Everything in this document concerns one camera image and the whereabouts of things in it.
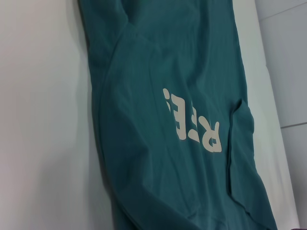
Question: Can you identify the teal t-shirt with cream print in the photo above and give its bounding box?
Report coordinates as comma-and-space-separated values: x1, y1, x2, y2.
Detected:
78, 0, 280, 230

